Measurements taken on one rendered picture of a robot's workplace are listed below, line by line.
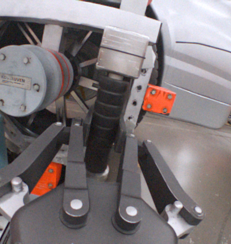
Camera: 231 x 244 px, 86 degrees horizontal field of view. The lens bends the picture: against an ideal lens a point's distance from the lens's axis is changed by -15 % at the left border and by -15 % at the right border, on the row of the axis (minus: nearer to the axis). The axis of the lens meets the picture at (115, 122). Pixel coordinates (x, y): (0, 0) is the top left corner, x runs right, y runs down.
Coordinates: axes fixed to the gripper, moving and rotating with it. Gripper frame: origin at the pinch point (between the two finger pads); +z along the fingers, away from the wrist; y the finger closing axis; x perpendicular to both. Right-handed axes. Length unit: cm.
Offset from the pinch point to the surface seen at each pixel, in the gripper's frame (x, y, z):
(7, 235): -75, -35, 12
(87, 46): 15, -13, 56
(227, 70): 23, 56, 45
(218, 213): -83, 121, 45
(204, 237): -83, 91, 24
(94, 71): 4, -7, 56
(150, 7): 36, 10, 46
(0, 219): -75, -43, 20
